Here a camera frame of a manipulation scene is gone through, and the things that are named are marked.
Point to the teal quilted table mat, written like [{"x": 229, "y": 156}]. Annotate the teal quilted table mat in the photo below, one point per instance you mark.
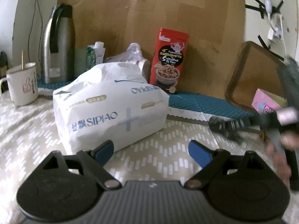
[{"x": 205, "y": 103}]

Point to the white SIPIAO tissue pack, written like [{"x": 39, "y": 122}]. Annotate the white SIPIAO tissue pack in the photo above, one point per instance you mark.
[{"x": 76, "y": 138}]

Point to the pink metal tin box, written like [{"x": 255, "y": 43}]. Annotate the pink metal tin box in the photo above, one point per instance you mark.
[{"x": 266, "y": 102}]

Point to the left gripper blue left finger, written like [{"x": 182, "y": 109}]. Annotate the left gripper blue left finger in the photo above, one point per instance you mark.
[{"x": 93, "y": 162}]

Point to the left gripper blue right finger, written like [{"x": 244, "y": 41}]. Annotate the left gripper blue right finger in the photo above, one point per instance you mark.
[{"x": 211, "y": 161}]

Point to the patterned beige tablecloth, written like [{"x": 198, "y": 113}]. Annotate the patterned beige tablecloth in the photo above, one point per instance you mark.
[{"x": 29, "y": 134}]

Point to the brown mesh chair back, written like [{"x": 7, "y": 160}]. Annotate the brown mesh chair back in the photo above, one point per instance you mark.
[{"x": 256, "y": 68}]

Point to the stainless steel thermos jug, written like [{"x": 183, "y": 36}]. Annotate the stainless steel thermos jug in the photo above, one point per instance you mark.
[{"x": 58, "y": 46}]

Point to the person's right hand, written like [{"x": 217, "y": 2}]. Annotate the person's right hand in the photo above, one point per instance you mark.
[{"x": 276, "y": 145}]

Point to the dark patterned correction tape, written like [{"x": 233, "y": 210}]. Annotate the dark patterned correction tape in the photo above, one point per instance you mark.
[{"x": 219, "y": 126}]

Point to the clear plastic bag with cup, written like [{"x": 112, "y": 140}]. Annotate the clear plastic bag with cup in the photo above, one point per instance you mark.
[{"x": 134, "y": 55}]

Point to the small white green carton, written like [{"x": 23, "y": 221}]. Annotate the small white green carton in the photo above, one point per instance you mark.
[{"x": 95, "y": 54}]

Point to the large cardboard sheet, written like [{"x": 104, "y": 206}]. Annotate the large cardboard sheet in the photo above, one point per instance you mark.
[{"x": 215, "y": 28}]

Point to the red cereal box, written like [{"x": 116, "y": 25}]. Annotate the red cereal box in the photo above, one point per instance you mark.
[{"x": 170, "y": 50}]

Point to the white power strip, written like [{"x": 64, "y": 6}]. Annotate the white power strip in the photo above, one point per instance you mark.
[{"x": 275, "y": 31}]

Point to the white enamel mug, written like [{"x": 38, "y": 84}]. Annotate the white enamel mug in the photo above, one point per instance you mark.
[{"x": 22, "y": 84}]

